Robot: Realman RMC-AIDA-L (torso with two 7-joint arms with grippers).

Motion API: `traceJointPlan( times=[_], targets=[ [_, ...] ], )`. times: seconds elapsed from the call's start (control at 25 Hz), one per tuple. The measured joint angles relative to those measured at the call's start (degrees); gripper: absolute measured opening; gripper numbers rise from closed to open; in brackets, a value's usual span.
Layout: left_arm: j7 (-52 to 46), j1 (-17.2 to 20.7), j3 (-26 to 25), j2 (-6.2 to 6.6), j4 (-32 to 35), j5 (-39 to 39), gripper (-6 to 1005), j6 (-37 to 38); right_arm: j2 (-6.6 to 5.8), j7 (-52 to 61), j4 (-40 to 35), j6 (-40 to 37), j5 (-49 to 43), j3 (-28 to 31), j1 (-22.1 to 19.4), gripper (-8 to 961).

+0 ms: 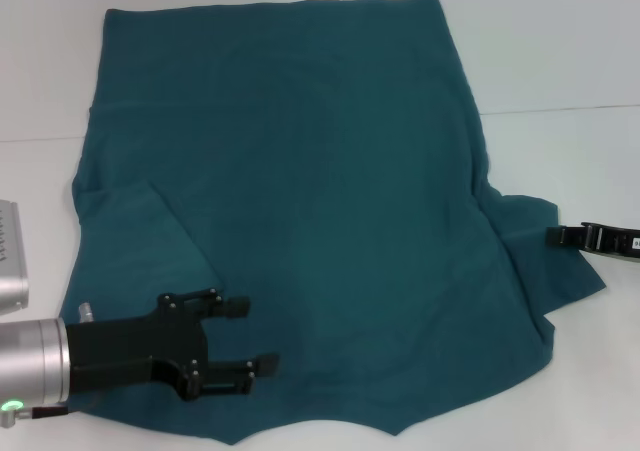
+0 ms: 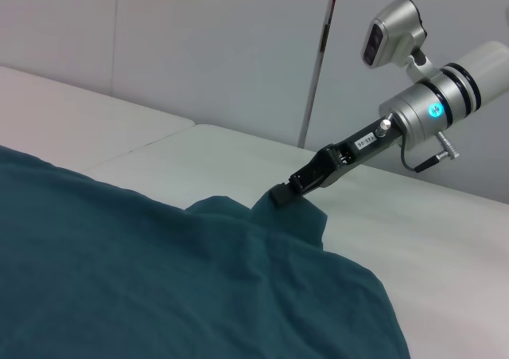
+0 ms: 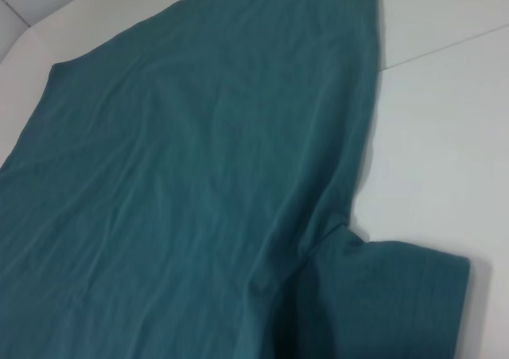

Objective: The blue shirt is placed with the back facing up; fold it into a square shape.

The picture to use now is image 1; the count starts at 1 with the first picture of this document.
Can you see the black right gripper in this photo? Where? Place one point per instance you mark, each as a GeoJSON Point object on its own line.
{"type": "Point", "coordinates": [617, 243]}

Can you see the teal blue shirt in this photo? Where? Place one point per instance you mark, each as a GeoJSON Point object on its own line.
{"type": "Point", "coordinates": [320, 171]}

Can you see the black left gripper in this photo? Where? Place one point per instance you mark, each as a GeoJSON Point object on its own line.
{"type": "Point", "coordinates": [135, 343]}

